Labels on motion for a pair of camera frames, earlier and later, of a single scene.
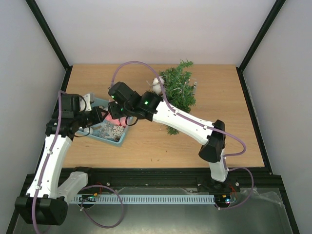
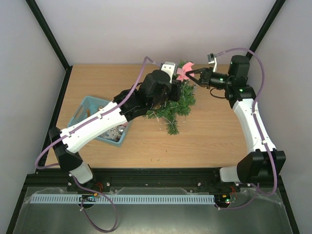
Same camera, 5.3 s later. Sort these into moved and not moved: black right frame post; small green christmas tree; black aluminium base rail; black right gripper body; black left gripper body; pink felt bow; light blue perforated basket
Moved: black left gripper body; black right gripper body; pink felt bow
Not moved: small green christmas tree; black right frame post; light blue perforated basket; black aluminium base rail
